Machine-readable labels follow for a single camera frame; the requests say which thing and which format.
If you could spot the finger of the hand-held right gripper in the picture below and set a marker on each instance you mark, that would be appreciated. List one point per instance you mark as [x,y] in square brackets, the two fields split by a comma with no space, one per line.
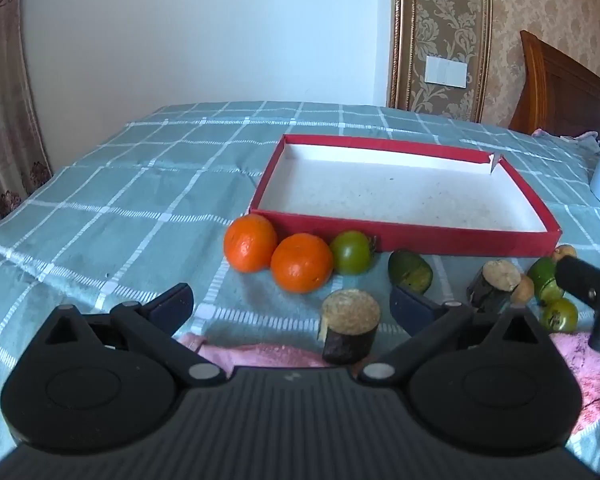
[582,276]

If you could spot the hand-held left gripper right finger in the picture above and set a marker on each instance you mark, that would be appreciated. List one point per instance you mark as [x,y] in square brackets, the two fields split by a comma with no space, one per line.
[409,306]

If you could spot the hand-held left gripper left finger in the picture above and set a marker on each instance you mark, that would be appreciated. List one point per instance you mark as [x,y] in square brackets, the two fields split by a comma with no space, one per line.
[172,306]

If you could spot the brown longan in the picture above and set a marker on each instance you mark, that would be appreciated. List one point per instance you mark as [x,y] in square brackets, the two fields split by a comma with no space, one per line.
[564,251]
[523,290]

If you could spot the green cucumber piece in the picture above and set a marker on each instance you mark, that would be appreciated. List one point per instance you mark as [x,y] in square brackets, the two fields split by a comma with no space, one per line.
[542,275]
[409,272]

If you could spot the dark sugarcane piece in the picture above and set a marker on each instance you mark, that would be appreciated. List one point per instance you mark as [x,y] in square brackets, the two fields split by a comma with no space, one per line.
[350,330]
[492,285]

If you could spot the orange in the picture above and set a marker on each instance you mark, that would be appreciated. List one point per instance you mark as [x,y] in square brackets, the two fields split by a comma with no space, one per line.
[301,263]
[250,242]

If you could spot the red cardboard box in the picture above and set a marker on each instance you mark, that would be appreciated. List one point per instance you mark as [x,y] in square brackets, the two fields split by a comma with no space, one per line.
[390,195]

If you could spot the green tomato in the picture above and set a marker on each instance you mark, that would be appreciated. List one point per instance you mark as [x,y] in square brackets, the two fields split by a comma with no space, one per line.
[350,252]
[559,314]

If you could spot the pink towel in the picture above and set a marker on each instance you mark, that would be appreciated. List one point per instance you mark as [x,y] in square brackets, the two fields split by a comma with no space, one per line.
[580,375]

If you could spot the pink grey cloth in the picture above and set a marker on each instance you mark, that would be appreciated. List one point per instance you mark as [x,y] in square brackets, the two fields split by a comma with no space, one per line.
[587,136]

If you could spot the wooden headboard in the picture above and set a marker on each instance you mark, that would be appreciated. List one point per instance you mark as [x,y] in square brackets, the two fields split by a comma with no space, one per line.
[555,90]

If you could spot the white wall switch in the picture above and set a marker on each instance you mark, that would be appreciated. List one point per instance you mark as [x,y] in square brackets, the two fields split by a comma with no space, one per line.
[446,71]

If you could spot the gold decorative wall frame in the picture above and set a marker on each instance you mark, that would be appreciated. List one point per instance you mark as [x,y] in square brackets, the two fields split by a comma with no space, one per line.
[399,35]

